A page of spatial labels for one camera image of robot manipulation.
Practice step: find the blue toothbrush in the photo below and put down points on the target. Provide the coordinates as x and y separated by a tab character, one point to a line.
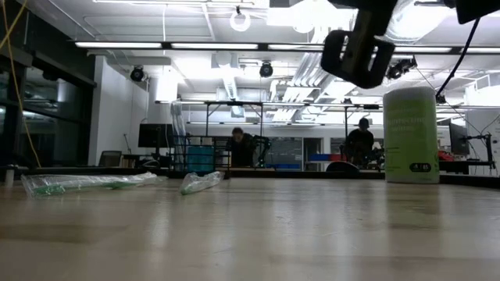
182	132
173	129

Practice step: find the green toothbrush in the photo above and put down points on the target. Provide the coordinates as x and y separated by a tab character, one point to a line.
199	183
58	187

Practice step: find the black background robot arm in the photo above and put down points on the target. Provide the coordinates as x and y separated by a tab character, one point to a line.
263	146

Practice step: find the black monitor on arm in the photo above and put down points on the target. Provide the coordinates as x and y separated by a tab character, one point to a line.
459	138

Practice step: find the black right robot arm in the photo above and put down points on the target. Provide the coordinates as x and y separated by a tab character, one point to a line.
476	9

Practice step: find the black ceiling spotlight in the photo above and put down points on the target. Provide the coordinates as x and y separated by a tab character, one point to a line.
266	70
137	74
402	69

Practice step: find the long ceiling light strip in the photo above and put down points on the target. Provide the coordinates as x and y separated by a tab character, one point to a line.
117	45
422	49
215	46

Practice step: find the person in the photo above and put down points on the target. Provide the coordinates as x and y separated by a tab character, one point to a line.
240	150
359	144

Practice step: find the green disinfecting wipes canister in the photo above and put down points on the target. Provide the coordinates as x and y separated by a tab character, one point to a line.
410	148

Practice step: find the black computer monitor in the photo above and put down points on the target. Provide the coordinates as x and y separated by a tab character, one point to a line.
156	136

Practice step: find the dark chair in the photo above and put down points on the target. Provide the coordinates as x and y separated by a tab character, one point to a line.
110	159

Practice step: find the small grey post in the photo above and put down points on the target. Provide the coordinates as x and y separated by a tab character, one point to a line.
9	175

